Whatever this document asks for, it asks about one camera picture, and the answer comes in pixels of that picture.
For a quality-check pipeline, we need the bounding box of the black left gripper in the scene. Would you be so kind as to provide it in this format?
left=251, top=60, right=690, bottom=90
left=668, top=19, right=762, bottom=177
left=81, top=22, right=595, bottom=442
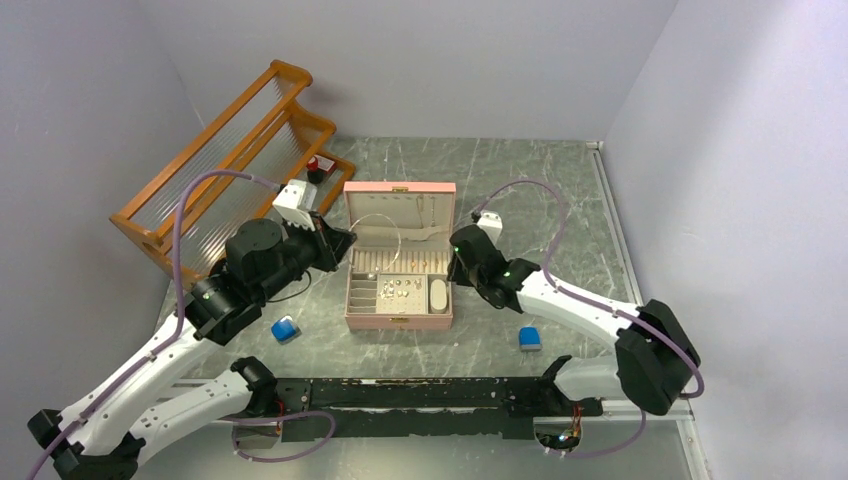
left=254, top=207, right=357, bottom=301

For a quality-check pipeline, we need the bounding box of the silver pearl bangle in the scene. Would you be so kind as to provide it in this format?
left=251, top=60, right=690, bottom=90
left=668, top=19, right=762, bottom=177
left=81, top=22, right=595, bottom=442
left=347, top=213, right=403, bottom=277

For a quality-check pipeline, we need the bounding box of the pink jewelry box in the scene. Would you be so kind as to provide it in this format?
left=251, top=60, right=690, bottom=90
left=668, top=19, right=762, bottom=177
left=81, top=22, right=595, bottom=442
left=343, top=181, right=456, bottom=331

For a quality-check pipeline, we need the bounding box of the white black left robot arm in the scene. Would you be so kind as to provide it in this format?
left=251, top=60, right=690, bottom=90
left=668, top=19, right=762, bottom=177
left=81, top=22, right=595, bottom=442
left=27, top=212, right=356, bottom=479

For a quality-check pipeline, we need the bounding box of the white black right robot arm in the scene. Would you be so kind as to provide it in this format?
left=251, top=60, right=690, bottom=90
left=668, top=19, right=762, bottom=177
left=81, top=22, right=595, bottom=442
left=448, top=225, right=704, bottom=416

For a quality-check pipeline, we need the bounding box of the white oval pad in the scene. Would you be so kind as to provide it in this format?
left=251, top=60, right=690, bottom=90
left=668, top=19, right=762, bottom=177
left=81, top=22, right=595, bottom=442
left=429, top=278, right=449, bottom=314

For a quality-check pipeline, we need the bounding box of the blue right scraper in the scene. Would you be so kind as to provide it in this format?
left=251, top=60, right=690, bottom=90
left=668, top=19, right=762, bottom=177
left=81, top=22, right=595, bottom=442
left=518, top=326, right=542, bottom=352

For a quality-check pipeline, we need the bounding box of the blue scraper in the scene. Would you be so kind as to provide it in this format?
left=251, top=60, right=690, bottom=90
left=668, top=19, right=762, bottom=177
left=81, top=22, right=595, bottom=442
left=518, top=326, right=542, bottom=352
left=270, top=316, right=301, bottom=344

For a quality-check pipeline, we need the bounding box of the red black stamp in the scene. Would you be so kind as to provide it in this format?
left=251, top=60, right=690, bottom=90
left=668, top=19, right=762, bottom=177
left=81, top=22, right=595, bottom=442
left=306, top=157, right=326, bottom=185

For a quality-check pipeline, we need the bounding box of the red white small box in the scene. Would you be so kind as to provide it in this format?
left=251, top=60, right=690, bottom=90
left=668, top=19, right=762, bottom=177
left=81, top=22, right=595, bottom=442
left=315, top=155, right=337, bottom=175

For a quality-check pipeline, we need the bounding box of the blue left scraper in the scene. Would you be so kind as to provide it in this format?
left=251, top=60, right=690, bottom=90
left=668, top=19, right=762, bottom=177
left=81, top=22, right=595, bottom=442
left=270, top=316, right=301, bottom=344

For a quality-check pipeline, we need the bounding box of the orange wooden rack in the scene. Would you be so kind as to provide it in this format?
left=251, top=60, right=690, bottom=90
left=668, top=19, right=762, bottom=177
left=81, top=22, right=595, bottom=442
left=110, top=60, right=356, bottom=286

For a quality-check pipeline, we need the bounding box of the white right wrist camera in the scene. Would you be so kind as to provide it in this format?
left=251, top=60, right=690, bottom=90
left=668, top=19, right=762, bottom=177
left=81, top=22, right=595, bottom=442
left=471, top=210, right=503, bottom=245

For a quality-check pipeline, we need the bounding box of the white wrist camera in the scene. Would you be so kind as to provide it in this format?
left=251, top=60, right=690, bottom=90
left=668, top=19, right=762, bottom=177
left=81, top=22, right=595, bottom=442
left=272, top=179, right=318, bottom=231
left=471, top=210, right=503, bottom=245

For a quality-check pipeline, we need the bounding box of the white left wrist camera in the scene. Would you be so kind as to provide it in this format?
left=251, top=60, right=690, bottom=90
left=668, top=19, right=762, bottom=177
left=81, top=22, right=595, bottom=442
left=272, top=179, right=318, bottom=231

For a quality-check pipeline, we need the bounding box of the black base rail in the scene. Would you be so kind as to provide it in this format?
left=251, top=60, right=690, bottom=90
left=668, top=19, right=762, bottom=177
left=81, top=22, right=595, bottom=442
left=276, top=377, right=603, bottom=440

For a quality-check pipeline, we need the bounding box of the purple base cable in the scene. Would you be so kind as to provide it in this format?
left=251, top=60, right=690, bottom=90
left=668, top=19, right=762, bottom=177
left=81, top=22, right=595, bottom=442
left=225, top=410, right=339, bottom=464

